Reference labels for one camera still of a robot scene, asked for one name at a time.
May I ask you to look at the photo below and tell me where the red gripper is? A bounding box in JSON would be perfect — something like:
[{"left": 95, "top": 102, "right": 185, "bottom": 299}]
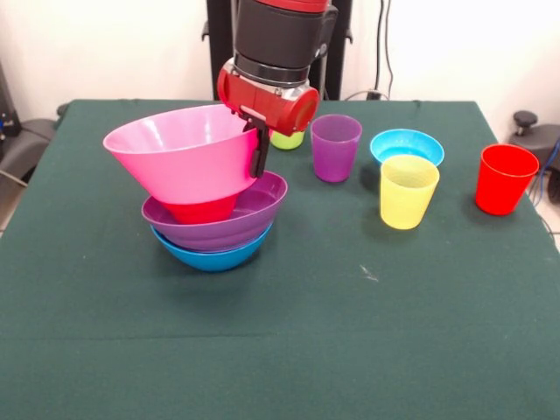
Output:
[{"left": 217, "top": 59, "right": 321, "bottom": 179}]

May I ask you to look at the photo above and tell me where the large pink bowl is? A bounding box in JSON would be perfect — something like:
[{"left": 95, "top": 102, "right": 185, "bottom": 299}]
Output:
[{"left": 102, "top": 103, "right": 263, "bottom": 206}]

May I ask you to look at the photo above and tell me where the purple cup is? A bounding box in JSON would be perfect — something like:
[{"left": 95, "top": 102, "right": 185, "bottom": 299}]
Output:
[{"left": 310, "top": 114, "right": 363, "bottom": 184}]

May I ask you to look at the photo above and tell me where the small crimson bowl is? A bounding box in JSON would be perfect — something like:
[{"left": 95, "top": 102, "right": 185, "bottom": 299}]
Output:
[{"left": 164, "top": 194, "right": 240, "bottom": 226}]

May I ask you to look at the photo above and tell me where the large purple bowl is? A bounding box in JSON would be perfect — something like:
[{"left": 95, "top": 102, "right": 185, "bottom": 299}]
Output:
[{"left": 141, "top": 170, "right": 289, "bottom": 253}]

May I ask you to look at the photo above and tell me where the large blue bowl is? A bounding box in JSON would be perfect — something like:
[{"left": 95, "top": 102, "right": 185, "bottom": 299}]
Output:
[{"left": 150, "top": 222, "right": 275, "bottom": 273}]

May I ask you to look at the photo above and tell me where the green cup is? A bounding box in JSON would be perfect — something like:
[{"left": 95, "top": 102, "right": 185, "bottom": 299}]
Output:
[{"left": 269, "top": 129, "right": 306, "bottom": 152}]

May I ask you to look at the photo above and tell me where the small light blue bowl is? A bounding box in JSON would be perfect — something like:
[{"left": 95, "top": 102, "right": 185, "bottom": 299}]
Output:
[{"left": 369, "top": 129, "right": 445, "bottom": 170}]

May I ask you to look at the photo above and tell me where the yellow cup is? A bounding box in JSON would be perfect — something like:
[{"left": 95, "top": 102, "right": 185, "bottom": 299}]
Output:
[{"left": 379, "top": 155, "right": 440, "bottom": 230}]

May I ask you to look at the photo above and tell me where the dark green table cloth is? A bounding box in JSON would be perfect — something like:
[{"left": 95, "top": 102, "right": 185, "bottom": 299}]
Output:
[{"left": 0, "top": 98, "right": 560, "bottom": 420}]

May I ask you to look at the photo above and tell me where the red cup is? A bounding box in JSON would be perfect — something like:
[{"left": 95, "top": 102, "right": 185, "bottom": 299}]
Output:
[{"left": 475, "top": 143, "right": 541, "bottom": 216}]

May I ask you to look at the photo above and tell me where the black equipment box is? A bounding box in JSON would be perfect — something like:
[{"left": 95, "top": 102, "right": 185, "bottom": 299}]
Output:
[{"left": 0, "top": 60, "right": 21, "bottom": 141}]

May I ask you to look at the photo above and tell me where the black knob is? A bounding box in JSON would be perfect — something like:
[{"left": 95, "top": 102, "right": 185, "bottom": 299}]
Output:
[{"left": 513, "top": 110, "right": 538, "bottom": 136}]

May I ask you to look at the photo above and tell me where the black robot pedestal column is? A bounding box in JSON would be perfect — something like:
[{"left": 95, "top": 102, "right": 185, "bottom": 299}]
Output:
[{"left": 201, "top": 0, "right": 354, "bottom": 102}]

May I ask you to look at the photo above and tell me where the black wall cable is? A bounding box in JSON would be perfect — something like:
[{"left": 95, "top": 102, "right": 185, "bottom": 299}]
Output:
[{"left": 374, "top": 0, "right": 395, "bottom": 100}]

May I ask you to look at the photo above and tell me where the black pedestal leg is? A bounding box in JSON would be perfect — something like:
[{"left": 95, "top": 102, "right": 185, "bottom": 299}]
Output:
[
  {"left": 0, "top": 118, "right": 58, "bottom": 187},
  {"left": 508, "top": 124, "right": 560, "bottom": 185}
]

